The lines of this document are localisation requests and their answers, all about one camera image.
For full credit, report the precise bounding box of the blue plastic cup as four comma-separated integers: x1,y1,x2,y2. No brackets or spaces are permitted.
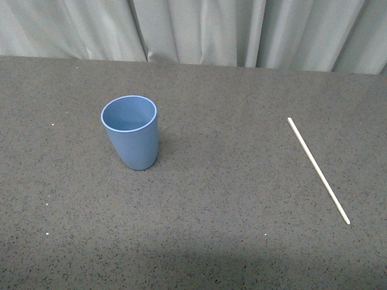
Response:
100,95,159,170

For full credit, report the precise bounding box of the grey curtain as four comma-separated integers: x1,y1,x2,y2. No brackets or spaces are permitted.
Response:
1,1,386,74

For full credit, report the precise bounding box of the white chopstick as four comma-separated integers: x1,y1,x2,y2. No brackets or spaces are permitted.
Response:
287,117,351,225

